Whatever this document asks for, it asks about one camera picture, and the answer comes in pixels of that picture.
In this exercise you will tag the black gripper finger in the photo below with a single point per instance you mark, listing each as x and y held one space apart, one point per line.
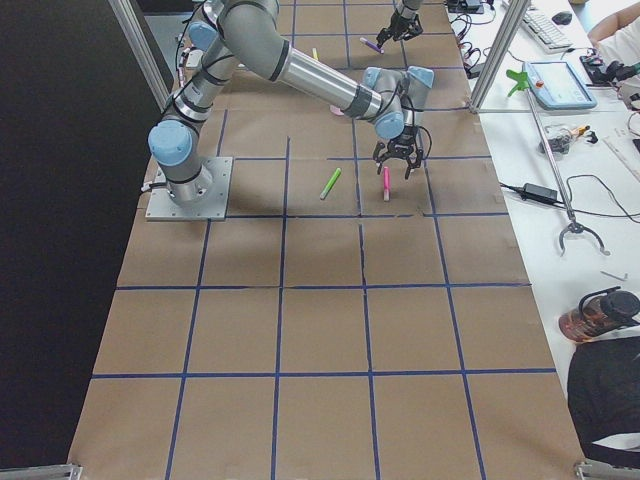
382 37
412 31
377 165
413 163

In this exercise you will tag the green plastic clamp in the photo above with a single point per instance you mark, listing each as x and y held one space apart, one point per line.
521 80

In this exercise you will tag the purple pen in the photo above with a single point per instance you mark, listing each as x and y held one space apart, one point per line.
371 45

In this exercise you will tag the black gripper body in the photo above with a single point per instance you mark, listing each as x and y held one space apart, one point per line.
406 19
400 145

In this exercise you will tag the green pen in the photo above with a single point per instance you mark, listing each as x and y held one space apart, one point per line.
330 183

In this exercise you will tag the pink pen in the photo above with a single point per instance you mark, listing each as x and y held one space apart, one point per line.
386 184

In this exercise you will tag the person in black shirt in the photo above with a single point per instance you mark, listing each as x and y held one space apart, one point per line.
603 398

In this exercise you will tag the pink mesh cup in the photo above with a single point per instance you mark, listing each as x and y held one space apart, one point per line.
336 110

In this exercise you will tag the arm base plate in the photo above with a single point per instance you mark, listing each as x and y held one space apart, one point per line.
204 198

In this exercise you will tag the black power adapter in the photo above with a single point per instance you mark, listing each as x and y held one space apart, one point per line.
539 194

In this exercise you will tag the aluminium frame post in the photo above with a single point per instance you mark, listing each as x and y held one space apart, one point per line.
506 32

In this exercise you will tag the brown water bottle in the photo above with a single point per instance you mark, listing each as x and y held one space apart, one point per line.
598 313

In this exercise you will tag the white keyboard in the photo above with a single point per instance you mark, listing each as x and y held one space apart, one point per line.
545 33

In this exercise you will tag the blue teach pendant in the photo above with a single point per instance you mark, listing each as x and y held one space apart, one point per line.
556 85

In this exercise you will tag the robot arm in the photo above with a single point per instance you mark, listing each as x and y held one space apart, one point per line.
233 33
407 8

